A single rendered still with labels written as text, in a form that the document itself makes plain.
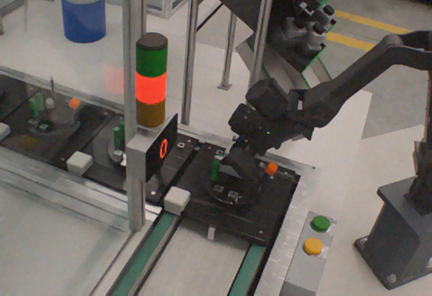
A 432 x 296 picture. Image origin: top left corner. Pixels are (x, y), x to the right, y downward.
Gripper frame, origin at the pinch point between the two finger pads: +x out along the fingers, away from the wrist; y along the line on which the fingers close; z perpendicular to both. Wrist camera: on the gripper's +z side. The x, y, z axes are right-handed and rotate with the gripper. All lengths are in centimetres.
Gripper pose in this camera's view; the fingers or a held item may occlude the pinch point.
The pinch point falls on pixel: (235, 150)
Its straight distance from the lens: 109.9
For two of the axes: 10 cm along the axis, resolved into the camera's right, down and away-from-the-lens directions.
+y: -3.6, 5.8, -7.3
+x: -6.8, 3.7, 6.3
